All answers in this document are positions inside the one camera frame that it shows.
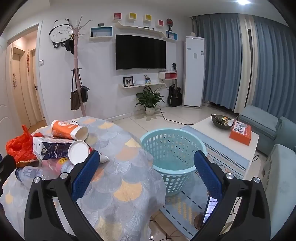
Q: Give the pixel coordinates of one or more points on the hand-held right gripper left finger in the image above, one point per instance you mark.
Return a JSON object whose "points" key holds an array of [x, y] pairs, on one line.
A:
{"points": [[84, 176]]}

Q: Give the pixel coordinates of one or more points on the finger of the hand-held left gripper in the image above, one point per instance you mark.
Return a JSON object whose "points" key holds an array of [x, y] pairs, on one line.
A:
{"points": [[7, 166]]}

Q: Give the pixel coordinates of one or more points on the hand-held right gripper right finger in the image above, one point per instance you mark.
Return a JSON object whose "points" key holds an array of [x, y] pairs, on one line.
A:
{"points": [[209, 177]]}

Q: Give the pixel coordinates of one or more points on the clear plastic bottle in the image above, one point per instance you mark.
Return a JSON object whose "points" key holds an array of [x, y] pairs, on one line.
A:
{"points": [[30, 173]]}

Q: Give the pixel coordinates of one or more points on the red plastic bag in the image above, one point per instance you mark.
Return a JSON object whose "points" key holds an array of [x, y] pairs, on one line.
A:
{"points": [[20, 146]]}

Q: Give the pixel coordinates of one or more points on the white paper cup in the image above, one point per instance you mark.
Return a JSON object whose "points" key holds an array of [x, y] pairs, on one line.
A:
{"points": [[78, 151]]}

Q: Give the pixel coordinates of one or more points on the light blue plastic basket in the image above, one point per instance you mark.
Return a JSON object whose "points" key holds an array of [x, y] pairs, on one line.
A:
{"points": [[175, 162]]}

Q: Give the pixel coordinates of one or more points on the blue and white milk carton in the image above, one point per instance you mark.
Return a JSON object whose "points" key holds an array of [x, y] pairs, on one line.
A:
{"points": [[53, 148]]}

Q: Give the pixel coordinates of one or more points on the orange paper cup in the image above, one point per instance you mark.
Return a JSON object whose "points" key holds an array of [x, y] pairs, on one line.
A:
{"points": [[64, 129]]}

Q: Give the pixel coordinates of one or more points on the white coffee table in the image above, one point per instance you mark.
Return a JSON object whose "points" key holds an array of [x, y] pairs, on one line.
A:
{"points": [[208, 132]]}

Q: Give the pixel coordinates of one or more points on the orange tissue box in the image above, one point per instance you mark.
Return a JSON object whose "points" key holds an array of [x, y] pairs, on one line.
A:
{"points": [[240, 133]]}

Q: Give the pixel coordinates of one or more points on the white printed tissue pack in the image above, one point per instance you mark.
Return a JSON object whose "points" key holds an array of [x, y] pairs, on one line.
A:
{"points": [[75, 122]]}

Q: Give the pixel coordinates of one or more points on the dark bowl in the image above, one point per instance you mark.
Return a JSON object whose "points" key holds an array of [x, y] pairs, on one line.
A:
{"points": [[218, 122]]}

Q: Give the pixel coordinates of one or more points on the brown tote bag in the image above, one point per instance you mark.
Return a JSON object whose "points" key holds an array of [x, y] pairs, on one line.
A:
{"points": [[75, 99]]}

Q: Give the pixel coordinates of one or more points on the teal sofa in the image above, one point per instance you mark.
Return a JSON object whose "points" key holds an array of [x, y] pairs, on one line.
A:
{"points": [[261, 120]]}

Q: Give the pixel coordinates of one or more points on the white door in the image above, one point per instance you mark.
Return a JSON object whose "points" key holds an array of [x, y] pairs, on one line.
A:
{"points": [[38, 92]]}

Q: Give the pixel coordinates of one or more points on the small black bag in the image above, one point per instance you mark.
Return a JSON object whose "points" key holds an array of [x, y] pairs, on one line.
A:
{"points": [[84, 95]]}

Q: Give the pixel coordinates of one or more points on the black guitar bag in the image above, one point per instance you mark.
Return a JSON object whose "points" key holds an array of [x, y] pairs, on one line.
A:
{"points": [[174, 95]]}

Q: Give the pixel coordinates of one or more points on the potted green plant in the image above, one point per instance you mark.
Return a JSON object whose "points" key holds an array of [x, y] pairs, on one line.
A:
{"points": [[149, 98]]}

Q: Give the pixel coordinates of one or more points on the white refrigerator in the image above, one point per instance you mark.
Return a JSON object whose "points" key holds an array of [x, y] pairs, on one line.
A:
{"points": [[194, 74]]}

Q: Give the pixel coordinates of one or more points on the blue curtain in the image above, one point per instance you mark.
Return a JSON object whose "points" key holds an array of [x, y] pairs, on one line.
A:
{"points": [[275, 69], [217, 64]]}

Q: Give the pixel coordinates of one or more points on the beige curtain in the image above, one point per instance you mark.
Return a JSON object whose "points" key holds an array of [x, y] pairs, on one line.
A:
{"points": [[245, 69]]}

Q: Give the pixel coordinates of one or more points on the small blue figurine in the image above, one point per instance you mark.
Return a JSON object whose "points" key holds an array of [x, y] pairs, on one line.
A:
{"points": [[147, 80]]}

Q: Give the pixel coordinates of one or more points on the pink coat rack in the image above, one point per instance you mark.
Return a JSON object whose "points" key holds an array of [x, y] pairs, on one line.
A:
{"points": [[77, 58]]}

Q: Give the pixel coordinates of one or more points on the black hat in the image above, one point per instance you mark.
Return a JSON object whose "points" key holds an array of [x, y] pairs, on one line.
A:
{"points": [[70, 46]]}

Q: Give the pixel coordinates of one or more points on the blue-lined white box shelf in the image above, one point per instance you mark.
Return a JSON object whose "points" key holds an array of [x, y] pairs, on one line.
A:
{"points": [[101, 36]]}

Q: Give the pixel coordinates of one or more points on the small blue box shelf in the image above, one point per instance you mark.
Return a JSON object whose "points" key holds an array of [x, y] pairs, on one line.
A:
{"points": [[171, 36]]}

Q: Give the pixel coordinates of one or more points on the ceiling light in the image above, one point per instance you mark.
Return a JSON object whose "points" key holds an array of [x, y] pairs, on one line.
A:
{"points": [[241, 1]]}

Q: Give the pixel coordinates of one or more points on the butterfly picture frame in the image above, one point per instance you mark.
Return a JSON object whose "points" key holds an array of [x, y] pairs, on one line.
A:
{"points": [[128, 81]]}

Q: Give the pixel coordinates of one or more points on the white low wall shelf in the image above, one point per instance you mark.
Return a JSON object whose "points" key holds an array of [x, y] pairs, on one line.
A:
{"points": [[143, 85]]}

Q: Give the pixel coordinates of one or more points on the red wall hanging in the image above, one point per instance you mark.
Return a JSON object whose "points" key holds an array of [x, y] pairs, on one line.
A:
{"points": [[28, 60]]}

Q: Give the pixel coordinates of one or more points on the red and white wall box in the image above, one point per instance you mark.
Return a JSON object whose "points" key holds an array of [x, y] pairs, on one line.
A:
{"points": [[167, 75]]}

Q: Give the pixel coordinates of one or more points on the black wall television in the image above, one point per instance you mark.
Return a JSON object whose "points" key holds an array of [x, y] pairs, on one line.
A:
{"points": [[141, 52]]}

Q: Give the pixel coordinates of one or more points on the panda wall clock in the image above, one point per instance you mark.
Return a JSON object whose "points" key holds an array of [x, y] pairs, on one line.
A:
{"points": [[60, 31]]}

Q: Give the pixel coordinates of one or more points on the white curved wall shelf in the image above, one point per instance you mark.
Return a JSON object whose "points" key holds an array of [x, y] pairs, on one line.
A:
{"points": [[138, 27]]}

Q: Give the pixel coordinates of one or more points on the pink wall cube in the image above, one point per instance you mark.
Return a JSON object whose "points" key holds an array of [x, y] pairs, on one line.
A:
{"points": [[160, 22]]}

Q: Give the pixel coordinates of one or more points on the red wall cube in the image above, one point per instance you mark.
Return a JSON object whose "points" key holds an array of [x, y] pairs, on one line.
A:
{"points": [[118, 15]]}

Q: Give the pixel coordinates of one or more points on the yellow wall cube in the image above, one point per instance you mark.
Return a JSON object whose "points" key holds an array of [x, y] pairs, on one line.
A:
{"points": [[148, 18], [133, 16]]}

